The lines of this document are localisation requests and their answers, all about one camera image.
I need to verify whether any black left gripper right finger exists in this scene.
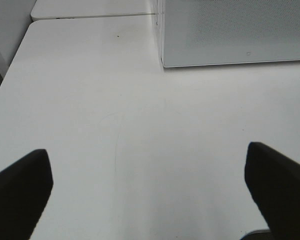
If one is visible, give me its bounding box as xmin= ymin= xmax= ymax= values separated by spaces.
xmin=244 ymin=142 xmax=300 ymax=240

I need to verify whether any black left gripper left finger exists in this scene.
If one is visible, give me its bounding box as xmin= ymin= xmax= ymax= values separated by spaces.
xmin=0 ymin=149 xmax=54 ymax=240

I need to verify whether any white microwave door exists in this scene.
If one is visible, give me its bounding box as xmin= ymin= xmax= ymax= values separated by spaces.
xmin=157 ymin=0 xmax=300 ymax=68

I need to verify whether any white microwave oven body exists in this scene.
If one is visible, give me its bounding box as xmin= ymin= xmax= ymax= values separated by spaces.
xmin=150 ymin=0 xmax=165 ymax=66

